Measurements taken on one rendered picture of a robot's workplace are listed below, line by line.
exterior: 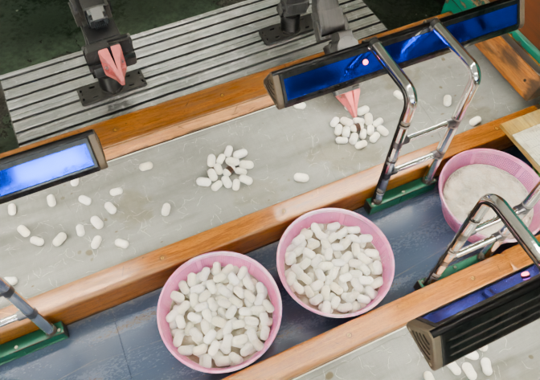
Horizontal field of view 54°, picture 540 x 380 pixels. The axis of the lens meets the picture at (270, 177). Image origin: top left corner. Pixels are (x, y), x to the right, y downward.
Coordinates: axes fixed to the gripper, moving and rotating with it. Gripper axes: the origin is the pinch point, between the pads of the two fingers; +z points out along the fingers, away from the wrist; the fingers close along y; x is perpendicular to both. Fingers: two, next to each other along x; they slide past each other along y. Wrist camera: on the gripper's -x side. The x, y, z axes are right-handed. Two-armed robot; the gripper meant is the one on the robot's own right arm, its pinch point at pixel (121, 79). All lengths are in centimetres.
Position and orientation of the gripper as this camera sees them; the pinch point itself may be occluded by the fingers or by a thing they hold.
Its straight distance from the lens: 113.6
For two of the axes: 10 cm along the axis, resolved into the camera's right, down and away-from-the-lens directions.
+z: 4.4, 7.6, -4.7
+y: 9.0, -3.6, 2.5
